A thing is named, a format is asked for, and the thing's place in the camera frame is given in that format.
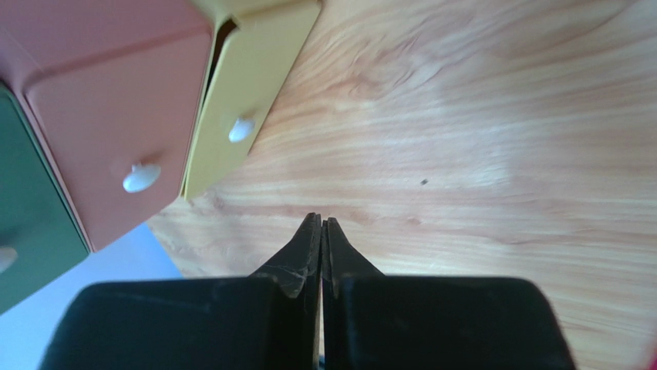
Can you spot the green three-drawer organizer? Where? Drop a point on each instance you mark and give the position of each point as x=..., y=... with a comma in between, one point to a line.
x=99, y=101

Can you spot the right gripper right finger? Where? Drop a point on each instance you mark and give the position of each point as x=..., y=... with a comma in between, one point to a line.
x=339, y=261

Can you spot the yellow bottom drawer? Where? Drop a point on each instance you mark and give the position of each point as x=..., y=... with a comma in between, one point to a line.
x=255, y=44

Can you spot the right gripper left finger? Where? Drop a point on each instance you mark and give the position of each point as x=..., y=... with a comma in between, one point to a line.
x=292, y=340

